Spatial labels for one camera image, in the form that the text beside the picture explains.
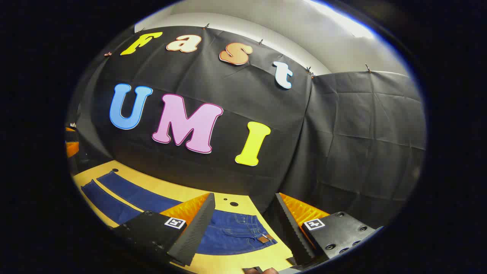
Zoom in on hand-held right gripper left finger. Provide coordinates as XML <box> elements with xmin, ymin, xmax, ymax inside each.
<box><xmin>112</xmin><ymin>193</ymin><xmax>216</xmax><ymax>266</ymax></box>

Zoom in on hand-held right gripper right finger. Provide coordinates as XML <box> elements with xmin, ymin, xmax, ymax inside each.
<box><xmin>275</xmin><ymin>193</ymin><xmax>381</xmax><ymax>266</ymax></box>

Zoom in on blue denim jeans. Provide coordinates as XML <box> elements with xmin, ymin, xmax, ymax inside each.
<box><xmin>81</xmin><ymin>170</ymin><xmax>277</xmax><ymax>256</ymax></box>

